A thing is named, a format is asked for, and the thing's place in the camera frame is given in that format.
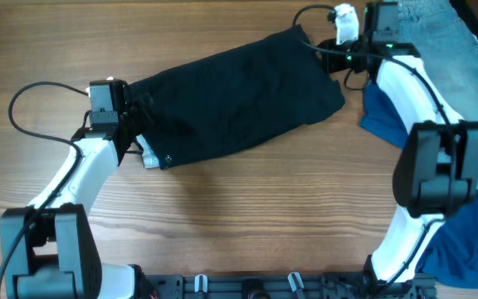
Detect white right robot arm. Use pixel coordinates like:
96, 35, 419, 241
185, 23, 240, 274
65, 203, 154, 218
315, 43, 478, 298

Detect black shorts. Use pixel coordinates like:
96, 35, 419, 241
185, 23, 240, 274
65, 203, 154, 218
130, 26, 345, 169

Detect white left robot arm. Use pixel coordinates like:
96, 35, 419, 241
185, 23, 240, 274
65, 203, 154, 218
0, 85, 158, 298

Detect blue t-shirt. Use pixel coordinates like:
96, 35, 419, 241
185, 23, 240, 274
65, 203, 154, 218
360, 83, 478, 289

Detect light blue denim shorts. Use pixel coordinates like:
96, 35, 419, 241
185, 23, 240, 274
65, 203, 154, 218
398, 0, 478, 121

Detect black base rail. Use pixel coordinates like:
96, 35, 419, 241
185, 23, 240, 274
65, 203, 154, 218
147, 272, 437, 299

